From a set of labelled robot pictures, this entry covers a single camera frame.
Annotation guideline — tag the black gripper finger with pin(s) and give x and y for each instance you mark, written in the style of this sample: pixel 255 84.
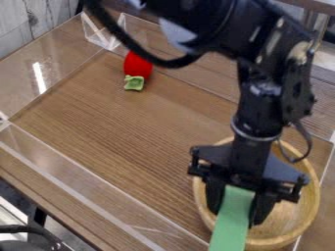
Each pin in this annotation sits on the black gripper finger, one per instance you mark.
pixel 262 207
pixel 215 192

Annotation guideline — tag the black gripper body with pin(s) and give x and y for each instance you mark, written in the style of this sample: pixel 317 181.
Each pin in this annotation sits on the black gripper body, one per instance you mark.
pixel 255 170

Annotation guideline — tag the green stick block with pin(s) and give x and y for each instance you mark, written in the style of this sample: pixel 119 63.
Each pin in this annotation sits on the green stick block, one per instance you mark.
pixel 231 225

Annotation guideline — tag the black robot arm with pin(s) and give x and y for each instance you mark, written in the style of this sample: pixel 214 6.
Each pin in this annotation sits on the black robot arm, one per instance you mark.
pixel 270 45

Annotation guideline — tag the brown wooden bowl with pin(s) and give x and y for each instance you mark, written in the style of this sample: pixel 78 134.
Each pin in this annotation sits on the brown wooden bowl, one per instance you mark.
pixel 288 220

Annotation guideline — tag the red plush strawberry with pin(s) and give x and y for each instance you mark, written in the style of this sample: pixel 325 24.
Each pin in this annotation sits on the red plush strawberry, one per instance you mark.
pixel 138 70

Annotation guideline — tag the clear acrylic tray wall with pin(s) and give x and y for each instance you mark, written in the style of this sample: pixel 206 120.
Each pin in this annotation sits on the clear acrylic tray wall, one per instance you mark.
pixel 99 153

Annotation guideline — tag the clear acrylic corner bracket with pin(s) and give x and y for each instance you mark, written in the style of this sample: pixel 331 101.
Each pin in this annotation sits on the clear acrylic corner bracket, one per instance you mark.
pixel 98 35

